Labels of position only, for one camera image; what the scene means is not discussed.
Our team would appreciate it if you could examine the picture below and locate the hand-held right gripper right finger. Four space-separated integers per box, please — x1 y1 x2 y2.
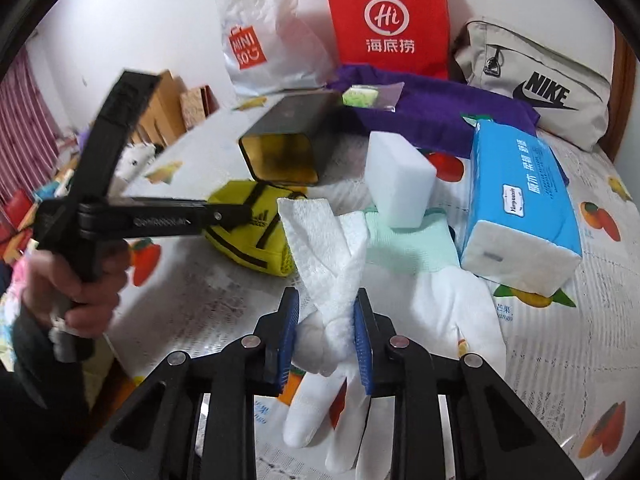
352 287 576 480

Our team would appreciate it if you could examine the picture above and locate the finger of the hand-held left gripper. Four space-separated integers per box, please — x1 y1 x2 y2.
202 199 254 229

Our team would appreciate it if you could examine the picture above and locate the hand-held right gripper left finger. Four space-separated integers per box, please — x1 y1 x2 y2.
75 287 301 480

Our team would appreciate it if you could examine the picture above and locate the yellow pouch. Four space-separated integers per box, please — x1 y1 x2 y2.
202 180 308 278

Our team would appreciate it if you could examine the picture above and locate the white paper towel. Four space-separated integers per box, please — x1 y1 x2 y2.
276 197 370 377

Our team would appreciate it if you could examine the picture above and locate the white glove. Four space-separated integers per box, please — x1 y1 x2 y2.
282 209 507 472

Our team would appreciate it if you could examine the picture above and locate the white sponge block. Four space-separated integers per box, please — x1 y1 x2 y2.
364 131 437 228

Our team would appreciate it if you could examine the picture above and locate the green wet wipes pack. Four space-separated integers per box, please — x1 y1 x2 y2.
341 82 405 112

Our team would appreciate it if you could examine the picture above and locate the person's left forearm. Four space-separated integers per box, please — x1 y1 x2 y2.
0 305 116 480

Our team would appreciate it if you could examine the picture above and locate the person's left hand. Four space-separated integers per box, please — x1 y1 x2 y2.
22 240 132 338

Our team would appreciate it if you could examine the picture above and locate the white dotted cushion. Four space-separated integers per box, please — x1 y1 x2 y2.
112 142 156 181

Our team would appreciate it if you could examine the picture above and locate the fruit print tablecloth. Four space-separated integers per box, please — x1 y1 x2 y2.
95 90 636 480

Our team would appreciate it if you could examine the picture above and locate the wooden headboard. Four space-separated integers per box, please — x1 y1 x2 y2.
127 70 188 148

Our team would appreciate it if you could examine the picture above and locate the brown patterned box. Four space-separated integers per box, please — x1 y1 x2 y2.
180 85 221 131

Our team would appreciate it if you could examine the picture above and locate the dark tea tin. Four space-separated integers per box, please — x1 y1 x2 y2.
238 91 343 187

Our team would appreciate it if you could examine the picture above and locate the pink striped curtain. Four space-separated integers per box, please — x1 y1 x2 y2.
0 50 61 201

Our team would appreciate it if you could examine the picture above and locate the white plastic shopping bag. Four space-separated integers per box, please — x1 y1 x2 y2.
214 0 336 98

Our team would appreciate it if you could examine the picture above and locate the blue tissue pack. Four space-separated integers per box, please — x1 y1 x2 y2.
459 115 583 297

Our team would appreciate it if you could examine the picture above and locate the purple towel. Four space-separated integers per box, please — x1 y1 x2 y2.
325 64 543 153

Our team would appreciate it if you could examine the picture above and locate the red paper bag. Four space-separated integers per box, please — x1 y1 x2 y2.
321 0 451 81

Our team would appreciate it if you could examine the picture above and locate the grey waist bag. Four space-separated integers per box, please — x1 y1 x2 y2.
451 17 613 151

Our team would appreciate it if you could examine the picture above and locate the wooden door frame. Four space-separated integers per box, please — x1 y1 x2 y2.
612 30 638 166

